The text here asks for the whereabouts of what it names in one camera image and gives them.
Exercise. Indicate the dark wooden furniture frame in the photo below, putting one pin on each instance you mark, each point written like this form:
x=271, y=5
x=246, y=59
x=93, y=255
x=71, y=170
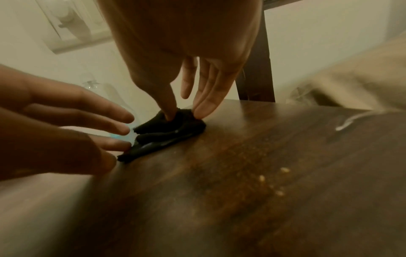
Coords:
x=257, y=75

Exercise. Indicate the beige cushion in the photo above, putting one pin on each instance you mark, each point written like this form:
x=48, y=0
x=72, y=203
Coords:
x=364, y=80

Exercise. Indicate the person's right hand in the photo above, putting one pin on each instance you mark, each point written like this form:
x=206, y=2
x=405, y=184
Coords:
x=177, y=30

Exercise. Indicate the clear plastic wrapper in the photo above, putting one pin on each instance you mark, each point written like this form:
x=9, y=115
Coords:
x=299, y=96

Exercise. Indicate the person's left hand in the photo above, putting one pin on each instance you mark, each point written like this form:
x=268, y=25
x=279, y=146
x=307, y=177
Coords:
x=38, y=125

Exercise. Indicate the pale crumb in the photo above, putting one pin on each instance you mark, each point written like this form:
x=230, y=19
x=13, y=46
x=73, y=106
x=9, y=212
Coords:
x=262, y=178
x=285, y=170

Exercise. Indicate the black cloth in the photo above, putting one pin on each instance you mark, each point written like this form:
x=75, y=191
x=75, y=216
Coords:
x=171, y=130

